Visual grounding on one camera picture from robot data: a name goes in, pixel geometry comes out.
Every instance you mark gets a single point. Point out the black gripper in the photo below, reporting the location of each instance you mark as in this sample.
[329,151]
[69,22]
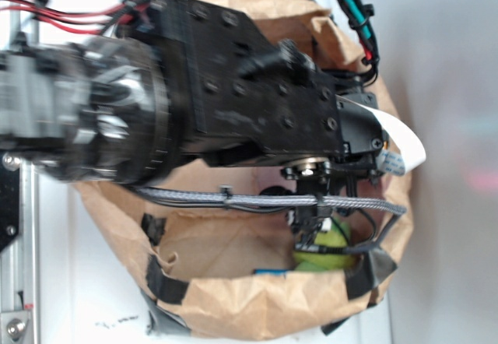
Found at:
[334,180]

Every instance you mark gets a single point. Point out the blue flat object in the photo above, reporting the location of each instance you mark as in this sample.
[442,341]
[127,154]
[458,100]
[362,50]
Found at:
[271,272]

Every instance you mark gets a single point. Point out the brown paper bag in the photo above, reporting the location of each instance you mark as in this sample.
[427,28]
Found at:
[200,276]

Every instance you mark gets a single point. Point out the aluminium extrusion rail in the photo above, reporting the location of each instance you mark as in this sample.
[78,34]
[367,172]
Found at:
[20,264]

